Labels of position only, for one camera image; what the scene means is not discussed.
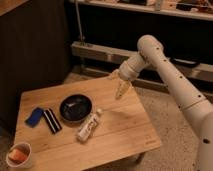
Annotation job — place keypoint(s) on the grey metal shelf rail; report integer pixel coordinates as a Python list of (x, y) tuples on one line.
[(202, 72)]

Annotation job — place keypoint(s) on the black white striped box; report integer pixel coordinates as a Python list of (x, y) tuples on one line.
[(52, 121)]

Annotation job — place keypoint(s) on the orange object in cup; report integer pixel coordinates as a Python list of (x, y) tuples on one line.
[(17, 156)]

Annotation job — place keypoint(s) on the wooden low table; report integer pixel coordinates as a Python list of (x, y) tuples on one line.
[(117, 128)]

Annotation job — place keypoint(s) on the blue sponge block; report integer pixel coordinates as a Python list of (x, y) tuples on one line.
[(34, 117)]

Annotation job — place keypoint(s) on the vertical metal pole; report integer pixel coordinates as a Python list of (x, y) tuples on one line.
[(81, 36)]

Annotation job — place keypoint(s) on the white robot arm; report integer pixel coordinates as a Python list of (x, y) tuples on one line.
[(196, 108)]

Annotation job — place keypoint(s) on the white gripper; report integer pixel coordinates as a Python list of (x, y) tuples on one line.
[(129, 70)]

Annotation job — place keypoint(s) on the black round bowl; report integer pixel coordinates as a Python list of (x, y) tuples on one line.
[(75, 108)]

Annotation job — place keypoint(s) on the black handle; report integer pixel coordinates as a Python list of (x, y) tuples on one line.
[(189, 64)]

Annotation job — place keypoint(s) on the upper white shelf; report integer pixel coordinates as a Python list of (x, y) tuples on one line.
[(147, 9)]

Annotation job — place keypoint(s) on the white labelled plastic bottle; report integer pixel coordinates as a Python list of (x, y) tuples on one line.
[(88, 126)]

